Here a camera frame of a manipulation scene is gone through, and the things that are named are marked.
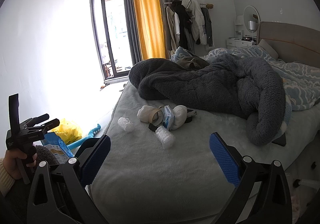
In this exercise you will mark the cream knit sleeve forearm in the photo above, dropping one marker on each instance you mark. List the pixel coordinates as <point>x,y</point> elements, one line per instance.
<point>6,181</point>

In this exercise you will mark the round vanity mirror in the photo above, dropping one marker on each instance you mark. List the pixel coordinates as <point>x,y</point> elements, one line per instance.
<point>251,18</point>

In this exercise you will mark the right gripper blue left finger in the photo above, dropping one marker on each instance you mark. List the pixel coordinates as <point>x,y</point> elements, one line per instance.
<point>91,156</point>

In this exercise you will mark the white tissue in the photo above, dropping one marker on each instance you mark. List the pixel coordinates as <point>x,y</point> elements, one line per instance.
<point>180,116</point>
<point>146,113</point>

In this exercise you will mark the olive garment on bed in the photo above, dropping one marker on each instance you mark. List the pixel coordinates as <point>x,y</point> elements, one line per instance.
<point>192,63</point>

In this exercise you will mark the cardboard tape roll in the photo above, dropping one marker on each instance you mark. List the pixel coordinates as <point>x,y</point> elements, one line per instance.
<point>156,117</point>

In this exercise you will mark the white dresser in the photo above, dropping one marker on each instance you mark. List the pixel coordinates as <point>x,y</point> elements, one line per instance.
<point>242,36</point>

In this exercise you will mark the beige upholstered headboard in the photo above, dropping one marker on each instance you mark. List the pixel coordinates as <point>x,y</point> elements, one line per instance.
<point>292,42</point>

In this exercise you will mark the dark grey fleece blanket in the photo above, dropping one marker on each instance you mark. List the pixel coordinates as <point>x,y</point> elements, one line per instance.
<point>248,88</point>

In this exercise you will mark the black snack packet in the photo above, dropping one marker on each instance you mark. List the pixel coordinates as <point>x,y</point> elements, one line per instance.
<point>190,114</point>

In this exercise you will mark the blue pet food bag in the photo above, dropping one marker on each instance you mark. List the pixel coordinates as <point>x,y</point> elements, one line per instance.
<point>57,147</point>

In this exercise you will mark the yellow curtain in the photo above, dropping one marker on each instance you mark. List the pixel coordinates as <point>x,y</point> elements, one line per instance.
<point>150,28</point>

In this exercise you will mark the grey pillow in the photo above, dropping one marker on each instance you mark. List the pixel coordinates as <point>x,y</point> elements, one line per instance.
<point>273,53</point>

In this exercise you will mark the person's left hand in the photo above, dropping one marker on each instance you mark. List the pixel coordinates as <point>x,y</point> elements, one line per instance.
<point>9,162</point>

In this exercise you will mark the blue plush toy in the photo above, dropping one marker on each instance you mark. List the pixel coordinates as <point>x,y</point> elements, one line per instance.
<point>79,142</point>

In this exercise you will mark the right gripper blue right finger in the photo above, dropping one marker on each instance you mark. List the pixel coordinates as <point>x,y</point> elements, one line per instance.
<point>228,158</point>

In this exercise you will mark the black framed balcony door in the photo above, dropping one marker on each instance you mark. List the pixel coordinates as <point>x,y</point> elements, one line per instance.
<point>111,37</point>

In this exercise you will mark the grey bed mattress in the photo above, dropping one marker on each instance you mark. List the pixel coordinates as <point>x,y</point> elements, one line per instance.
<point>140,182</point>

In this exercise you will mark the yellow plastic bag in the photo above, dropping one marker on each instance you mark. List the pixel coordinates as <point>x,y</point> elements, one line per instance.
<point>67,131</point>

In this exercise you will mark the clear plastic cup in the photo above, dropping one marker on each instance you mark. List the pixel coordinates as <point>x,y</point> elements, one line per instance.
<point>126,124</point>
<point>166,138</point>

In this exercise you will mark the blue wet wipes pack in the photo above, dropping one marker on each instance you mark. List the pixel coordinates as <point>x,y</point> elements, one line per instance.
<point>168,117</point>

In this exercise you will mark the clothes rack with garments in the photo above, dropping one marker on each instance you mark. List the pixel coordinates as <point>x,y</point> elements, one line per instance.
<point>189,24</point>

